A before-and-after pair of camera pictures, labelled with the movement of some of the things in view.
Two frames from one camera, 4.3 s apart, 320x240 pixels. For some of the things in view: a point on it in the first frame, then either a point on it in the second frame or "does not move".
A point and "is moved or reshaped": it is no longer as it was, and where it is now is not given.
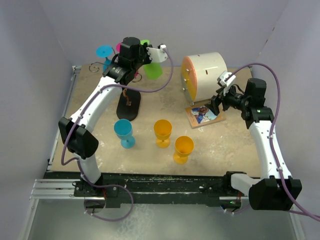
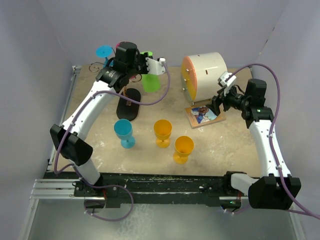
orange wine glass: [184, 146] does not move
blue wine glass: [105, 51] does not move
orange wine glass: [163, 129] does not move
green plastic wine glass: [153, 70] is moved or reshaped
